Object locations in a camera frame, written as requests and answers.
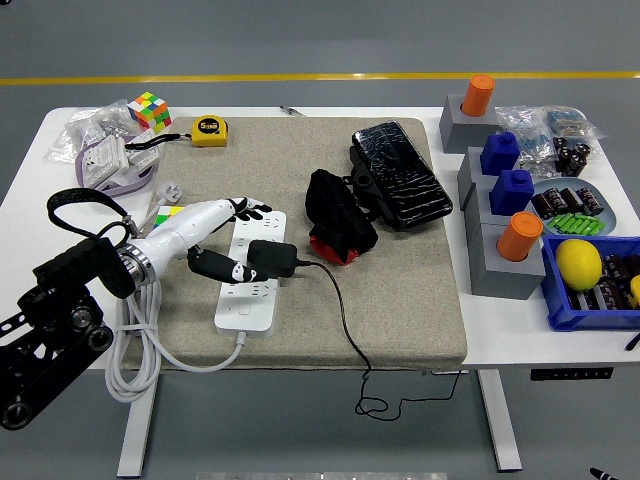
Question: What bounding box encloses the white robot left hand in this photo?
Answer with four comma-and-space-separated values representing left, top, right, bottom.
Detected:
141, 197, 274, 284

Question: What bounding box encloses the black plug adapter with cord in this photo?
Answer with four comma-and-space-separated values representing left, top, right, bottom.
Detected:
247, 239, 461, 422

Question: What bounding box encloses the white power strip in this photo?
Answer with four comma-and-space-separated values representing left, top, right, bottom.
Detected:
214, 209, 289, 340

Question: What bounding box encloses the colourful puzzle cube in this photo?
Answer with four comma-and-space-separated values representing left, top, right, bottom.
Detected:
152, 203, 186, 231
126, 91, 172, 134

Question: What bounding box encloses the yellow tape measure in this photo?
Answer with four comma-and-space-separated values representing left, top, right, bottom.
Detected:
124, 114, 230, 151

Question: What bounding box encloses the black table control panel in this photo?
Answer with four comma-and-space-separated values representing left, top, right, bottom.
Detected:
529, 367, 615, 382

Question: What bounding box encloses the white table leg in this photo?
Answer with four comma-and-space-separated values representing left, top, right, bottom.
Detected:
115, 372, 164, 479
474, 369, 524, 472

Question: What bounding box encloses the purple-rimmed tray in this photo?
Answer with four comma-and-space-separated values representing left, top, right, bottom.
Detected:
74, 133, 164, 197

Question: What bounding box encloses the clear bag of metal parts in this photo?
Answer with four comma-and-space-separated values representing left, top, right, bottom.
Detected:
69, 99, 136, 139

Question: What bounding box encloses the clear bag of white parts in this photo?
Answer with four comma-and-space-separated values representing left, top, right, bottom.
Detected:
47, 122, 101, 164

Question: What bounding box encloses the black cloth with red lining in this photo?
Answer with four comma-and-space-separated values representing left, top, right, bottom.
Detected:
304, 168, 380, 266

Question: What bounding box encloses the grey-brown mat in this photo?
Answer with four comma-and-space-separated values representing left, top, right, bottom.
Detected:
122, 117, 469, 374

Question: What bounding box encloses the blue plastic bin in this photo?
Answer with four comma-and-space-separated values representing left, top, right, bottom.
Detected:
540, 234, 640, 332

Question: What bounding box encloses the row of black capacitors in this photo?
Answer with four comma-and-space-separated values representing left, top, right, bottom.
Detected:
569, 254, 640, 314

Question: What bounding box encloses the yellow lemon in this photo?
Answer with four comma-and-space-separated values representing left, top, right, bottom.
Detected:
554, 238, 604, 292

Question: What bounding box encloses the grey block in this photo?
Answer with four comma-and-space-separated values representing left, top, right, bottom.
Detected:
462, 182, 534, 229
457, 147, 521, 201
469, 222, 546, 301
439, 93, 501, 154

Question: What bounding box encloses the black glossy rectangular case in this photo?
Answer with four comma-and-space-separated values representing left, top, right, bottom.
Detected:
351, 121, 455, 231

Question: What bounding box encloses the orange cylinder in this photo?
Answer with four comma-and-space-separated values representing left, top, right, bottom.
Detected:
495, 211, 544, 264
460, 74, 496, 117

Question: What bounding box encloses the pile of green batteries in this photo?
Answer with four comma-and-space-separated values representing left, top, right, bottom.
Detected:
547, 212, 606, 236

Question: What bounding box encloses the light blue plate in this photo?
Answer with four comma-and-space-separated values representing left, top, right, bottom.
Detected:
529, 177, 617, 236

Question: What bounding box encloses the black capacitor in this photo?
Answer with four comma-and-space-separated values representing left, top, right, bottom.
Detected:
574, 186, 605, 217
530, 192, 557, 220
549, 186, 584, 214

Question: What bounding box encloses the blue bottle-shaped block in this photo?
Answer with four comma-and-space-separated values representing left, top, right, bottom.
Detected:
488, 169, 535, 216
479, 131, 521, 176

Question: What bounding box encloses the heap of black capacitors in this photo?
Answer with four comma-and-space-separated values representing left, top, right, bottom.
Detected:
552, 135, 592, 177

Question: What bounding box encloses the clear bag of blue-white parts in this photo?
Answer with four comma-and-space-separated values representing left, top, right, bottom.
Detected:
494, 104, 559, 179

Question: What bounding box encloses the clear bag of blue components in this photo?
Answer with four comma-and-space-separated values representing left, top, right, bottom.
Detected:
542, 105, 601, 139

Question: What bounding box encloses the white power strip cable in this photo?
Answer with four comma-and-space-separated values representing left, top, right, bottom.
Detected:
104, 180, 250, 404

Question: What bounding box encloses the white wall socket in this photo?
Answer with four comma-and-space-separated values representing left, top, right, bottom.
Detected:
82, 135, 132, 189
127, 144, 164, 176

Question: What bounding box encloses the black mounting bracket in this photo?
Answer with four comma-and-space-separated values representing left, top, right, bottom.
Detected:
348, 148, 389, 221

